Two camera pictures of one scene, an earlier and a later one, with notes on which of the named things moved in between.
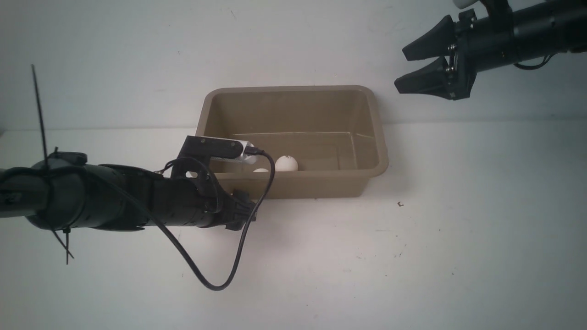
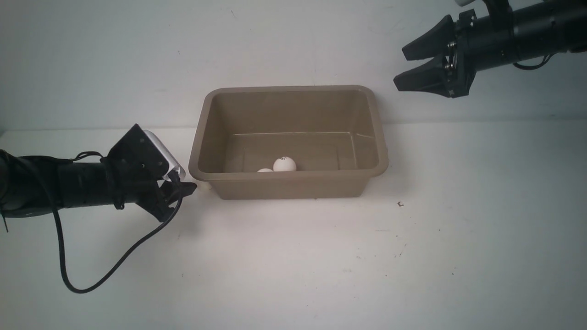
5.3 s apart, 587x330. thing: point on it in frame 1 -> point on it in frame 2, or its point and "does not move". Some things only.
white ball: x=286 y=163 does not move
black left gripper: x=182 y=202 -> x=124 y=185
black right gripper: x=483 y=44 does not move
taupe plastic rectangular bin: x=334 y=133 does not move
